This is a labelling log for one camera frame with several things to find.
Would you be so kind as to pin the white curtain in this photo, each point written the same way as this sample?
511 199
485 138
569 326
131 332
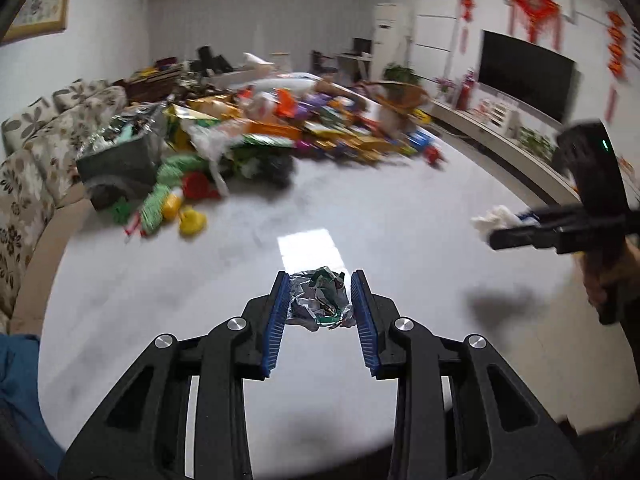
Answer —
260 20

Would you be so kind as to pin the framed wall picture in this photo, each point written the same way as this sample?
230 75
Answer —
42 5

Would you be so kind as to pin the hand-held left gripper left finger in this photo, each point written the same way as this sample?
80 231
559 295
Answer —
277 320

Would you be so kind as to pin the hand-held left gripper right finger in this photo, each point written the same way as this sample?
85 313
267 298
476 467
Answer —
364 320

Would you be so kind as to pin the silver foil wrapper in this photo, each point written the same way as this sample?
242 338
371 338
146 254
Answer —
320 300

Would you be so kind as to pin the large red knot decoration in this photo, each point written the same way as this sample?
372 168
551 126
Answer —
535 2

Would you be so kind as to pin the person's blue clothing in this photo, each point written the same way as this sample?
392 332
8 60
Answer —
20 375

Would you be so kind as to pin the grey box with foil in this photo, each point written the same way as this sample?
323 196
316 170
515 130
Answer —
120 165

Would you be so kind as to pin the green potted plant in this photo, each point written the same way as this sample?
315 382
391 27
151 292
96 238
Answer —
400 72

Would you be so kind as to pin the dark chair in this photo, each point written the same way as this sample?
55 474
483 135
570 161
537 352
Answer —
322 62

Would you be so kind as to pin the pile of colourful wrappers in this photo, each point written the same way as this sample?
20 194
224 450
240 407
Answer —
300 120

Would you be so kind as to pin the wicker basket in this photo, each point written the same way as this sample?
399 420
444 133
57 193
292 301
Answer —
400 105

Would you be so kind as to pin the green net bag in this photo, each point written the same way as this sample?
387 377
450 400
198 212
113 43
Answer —
160 195

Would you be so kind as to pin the floral patterned sofa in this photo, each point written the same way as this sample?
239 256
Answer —
30 170

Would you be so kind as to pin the person's right hand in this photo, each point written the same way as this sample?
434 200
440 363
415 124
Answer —
594 280

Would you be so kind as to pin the small green cabinet plant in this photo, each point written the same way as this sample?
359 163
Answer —
535 141

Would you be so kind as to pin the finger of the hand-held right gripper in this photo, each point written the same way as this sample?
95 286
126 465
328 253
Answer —
560 217
520 237

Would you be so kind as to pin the white tissue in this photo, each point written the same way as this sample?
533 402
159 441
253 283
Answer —
492 219

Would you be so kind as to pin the red fire extinguisher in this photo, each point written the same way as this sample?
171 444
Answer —
464 91

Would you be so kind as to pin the white standing air conditioner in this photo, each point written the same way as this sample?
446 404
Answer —
387 35

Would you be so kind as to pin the black flat television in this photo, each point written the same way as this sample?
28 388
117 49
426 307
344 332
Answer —
525 72

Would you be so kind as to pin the desk with monitor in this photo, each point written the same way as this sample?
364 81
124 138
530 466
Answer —
356 60

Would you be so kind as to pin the white television cabinet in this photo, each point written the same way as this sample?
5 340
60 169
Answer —
480 127

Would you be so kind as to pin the yellow plastic toy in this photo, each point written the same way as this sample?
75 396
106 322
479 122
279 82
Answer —
192 221

